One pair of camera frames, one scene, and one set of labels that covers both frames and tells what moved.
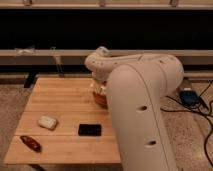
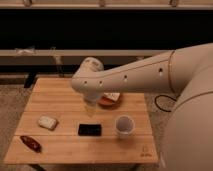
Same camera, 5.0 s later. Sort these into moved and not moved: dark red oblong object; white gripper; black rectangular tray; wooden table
Moved: white gripper
Not moved: wooden table; dark red oblong object; black rectangular tray
